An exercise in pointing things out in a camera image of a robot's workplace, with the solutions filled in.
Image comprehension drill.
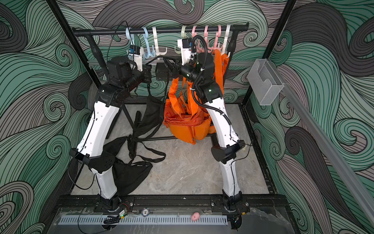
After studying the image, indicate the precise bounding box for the orange sling bag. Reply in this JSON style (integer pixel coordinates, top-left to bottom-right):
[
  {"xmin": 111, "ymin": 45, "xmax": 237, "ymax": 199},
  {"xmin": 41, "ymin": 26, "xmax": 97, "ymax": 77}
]
[{"xmin": 216, "ymin": 54, "xmax": 229, "ymax": 93}]

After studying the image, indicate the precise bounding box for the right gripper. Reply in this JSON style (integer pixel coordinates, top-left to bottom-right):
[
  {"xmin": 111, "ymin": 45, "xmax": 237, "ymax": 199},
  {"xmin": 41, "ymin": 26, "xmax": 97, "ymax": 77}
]
[{"xmin": 168, "ymin": 57, "xmax": 206, "ymax": 88}]

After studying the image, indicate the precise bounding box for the white hook rightmost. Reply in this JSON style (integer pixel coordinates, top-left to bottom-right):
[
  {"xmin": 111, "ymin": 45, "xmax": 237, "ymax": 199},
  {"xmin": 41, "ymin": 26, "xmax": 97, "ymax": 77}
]
[{"xmin": 221, "ymin": 24, "xmax": 231, "ymax": 55}]

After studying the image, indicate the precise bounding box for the white hook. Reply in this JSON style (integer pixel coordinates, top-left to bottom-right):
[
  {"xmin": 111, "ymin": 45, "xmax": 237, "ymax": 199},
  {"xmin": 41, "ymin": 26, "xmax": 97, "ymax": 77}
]
[
  {"xmin": 221, "ymin": 24, "xmax": 231, "ymax": 55},
  {"xmin": 152, "ymin": 26, "xmax": 168, "ymax": 56}
]

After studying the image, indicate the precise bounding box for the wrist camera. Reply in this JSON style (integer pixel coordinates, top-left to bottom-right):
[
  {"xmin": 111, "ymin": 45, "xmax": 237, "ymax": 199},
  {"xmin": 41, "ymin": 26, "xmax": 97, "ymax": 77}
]
[
  {"xmin": 177, "ymin": 38, "xmax": 193, "ymax": 65},
  {"xmin": 128, "ymin": 45, "xmax": 144, "ymax": 72}
]

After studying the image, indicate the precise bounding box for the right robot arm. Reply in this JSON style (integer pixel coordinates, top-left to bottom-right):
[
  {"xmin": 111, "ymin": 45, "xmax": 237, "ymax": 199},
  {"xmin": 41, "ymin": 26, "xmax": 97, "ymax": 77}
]
[{"xmin": 164, "ymin": 35, "xmax": 245, "ymax": 212}]

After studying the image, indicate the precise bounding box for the black wall shelf tray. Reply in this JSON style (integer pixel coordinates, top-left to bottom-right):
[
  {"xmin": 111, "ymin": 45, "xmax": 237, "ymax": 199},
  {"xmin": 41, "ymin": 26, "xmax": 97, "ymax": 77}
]
[{"xmin": 155, "ymin": 61, "xmax": 175, "ymax": 81}]

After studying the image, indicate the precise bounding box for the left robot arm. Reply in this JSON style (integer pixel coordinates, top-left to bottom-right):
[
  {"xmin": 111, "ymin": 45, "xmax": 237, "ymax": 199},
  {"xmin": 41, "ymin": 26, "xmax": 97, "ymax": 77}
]
[{"xmin": 70, "ymin": 56, "xmax": 151, "ymax": 212}]

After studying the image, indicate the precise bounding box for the pale green hook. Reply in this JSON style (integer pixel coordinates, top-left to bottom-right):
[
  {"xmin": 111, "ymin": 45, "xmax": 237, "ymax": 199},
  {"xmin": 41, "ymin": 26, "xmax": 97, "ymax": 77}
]
[{"xmin": 174, "ymin": 25, "xmax": 187, "ymax": 55}]

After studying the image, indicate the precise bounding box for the pink hook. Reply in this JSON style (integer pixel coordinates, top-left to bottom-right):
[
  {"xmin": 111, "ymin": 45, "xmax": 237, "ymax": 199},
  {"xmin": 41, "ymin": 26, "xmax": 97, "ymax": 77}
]
[
  {"xmin": 204, "ymin": 25, "xmax": 212, "ymax": 52},
  {"xmin": 210, "ymin": 25, "xmax": 222, "ymax": 54},
  {"xmin": 191, "ymin": 25, "xmax": 202, "ymax": 53}
]

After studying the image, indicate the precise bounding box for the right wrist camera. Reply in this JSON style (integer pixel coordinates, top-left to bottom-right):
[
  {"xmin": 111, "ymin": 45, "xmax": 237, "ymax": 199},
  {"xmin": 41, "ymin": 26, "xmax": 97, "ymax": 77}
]
[{"xmin": 177, "ymin": 38, "xmax": 193, "ymax": 65}]

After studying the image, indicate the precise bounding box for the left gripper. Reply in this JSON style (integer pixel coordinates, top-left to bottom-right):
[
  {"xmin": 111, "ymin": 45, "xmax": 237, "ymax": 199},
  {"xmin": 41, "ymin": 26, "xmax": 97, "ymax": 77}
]
[{"xmin": 121, "ymin": 65, "xmax": 150, "ymax": 97}]

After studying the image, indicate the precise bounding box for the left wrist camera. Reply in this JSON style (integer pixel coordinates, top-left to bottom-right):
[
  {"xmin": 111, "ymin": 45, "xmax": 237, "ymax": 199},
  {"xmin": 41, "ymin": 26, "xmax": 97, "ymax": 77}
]
[{"xmin": 128, "ymin": 45, "xmax": 144, "ymax": 72}]

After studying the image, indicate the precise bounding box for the white mesh wall basket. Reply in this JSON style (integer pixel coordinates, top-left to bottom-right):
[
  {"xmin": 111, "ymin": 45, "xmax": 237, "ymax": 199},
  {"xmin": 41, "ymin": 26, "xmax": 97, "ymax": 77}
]
[{"xmin": 247, "ymin": 59, "xmax": 284, "ymax": 106}]

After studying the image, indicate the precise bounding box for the white slotted cable duct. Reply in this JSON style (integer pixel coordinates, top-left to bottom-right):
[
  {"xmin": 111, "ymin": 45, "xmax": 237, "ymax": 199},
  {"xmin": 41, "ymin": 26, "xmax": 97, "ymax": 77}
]
[{"xmin": 58, "ymin": 214, "xmax": 228, "ymax": 226}]

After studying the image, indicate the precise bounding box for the light blue hook leftmost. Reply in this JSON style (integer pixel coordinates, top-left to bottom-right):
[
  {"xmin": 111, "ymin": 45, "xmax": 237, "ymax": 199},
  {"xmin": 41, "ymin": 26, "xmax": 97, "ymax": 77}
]
[{"xmin": 126, "ymin": 27, "xmax": 135, "ymax": 53}]

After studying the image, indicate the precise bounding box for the large orange backpack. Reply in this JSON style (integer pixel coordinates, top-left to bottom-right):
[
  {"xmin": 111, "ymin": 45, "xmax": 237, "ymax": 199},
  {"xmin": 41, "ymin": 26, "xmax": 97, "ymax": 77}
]
[{"xmin": 164, "ymin": 111, "xmax": 216, "ymax": 145}]

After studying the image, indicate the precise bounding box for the black clothes rack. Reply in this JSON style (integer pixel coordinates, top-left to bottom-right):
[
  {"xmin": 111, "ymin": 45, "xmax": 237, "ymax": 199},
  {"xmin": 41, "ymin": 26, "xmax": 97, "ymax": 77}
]
[{"xmin": 71, "ymin": 22, "xmax": 251, "ymax": 160}]

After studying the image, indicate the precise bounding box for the pink small object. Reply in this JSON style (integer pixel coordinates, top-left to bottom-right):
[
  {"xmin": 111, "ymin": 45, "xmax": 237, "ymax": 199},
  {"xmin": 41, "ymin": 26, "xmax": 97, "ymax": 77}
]
[{"xmin": 191, "ymin": 212, "xmax": 200, "ymax": 222}]

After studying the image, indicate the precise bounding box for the black round mat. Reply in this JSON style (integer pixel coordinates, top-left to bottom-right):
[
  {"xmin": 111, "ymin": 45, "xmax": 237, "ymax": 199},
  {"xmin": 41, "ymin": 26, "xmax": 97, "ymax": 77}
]
[{"xmin": 97, "ymin": 136, "xmax": 166, "ymax": 199}]

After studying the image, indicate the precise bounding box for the light blue hook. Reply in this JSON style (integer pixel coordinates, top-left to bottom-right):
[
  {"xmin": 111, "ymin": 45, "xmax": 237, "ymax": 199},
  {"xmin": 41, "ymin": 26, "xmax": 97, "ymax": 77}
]
[
  {"xmin": 142, "ymin": 27, "xmax": 155, "ymax": 59},
  {"xmin": 126, "ymin": 27, "xmax": 135, "ymax": 53}
]

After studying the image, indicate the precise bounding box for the black bag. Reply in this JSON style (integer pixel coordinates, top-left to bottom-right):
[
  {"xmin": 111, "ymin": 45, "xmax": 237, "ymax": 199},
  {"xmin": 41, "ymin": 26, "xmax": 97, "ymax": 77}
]
[{"xmin": 128, "ymin": 84, "xmax": 166, "ymax": 163}]

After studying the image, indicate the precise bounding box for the red-orange drawstring bag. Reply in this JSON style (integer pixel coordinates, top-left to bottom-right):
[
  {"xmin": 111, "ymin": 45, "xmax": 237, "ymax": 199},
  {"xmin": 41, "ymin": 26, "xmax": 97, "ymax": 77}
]
[
  {"xmin": 164, "ymin": 78, "xmax": 211, "ymax": 126},
  {"xmin": 200, "ymin": 50, "xmax": 224, "ymax": 106}
]

